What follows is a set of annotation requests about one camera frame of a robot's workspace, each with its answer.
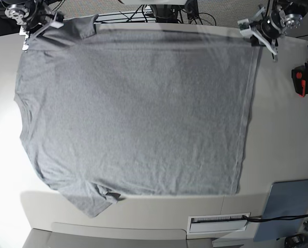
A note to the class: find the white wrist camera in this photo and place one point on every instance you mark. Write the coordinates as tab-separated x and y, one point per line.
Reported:
244	28
58	20

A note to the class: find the grey T-shirt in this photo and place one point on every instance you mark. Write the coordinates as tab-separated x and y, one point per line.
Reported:
134	112

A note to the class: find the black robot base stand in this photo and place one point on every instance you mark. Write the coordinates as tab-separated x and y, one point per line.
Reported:
166	13

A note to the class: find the black orange bar clamp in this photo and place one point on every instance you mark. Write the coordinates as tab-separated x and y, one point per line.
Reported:
299	77

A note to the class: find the blue grey flat board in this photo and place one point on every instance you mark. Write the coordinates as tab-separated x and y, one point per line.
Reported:
286	198

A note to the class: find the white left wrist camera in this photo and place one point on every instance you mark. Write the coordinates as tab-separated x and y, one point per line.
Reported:
244	28

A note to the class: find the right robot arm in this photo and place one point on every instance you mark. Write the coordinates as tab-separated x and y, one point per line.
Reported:
17	11

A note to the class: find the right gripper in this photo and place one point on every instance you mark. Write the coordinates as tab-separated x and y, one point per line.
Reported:
40	14

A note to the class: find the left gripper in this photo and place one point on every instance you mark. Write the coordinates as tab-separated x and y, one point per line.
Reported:
266	22

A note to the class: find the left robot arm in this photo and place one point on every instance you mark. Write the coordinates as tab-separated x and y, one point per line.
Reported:
291	14

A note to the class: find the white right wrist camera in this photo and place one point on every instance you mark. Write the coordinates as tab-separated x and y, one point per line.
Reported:
58	20

